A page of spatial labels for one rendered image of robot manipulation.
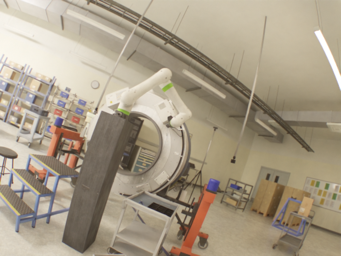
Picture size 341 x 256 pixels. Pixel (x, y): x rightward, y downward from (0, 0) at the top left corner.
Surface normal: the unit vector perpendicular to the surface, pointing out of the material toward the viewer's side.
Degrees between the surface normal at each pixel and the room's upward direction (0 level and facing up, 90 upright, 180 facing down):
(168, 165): 90
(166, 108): 90
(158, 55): 90
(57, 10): 90
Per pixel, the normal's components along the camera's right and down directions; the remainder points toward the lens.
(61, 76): 0.46, 0.05
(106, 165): -0.03, -0.14
